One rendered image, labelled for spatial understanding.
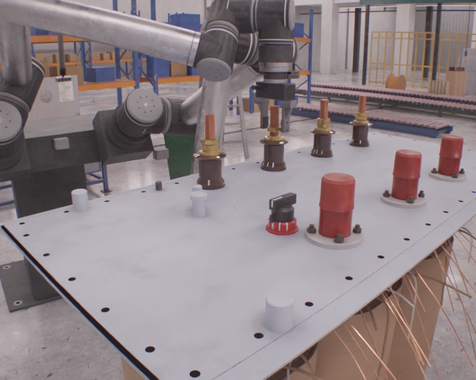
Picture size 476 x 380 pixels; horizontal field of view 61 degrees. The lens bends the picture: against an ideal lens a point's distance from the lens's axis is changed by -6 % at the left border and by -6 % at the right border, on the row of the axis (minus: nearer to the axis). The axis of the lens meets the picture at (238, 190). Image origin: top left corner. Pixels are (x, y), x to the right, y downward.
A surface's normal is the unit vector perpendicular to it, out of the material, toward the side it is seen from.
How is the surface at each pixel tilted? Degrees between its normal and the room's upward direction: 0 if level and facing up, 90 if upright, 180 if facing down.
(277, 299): 0
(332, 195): 89
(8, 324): 0
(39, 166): 90
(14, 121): 62
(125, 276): 0
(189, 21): 90
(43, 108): 90
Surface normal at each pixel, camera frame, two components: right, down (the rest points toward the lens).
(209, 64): -0.18, 0.86
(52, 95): 0.69, 0.22
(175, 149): -0.48, 0.34
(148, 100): 0.49, -0.25
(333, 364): -0.07, 0.31
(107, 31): 0.02, 0.56
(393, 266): 0.13, -0.89
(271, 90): -0.76, 0.21
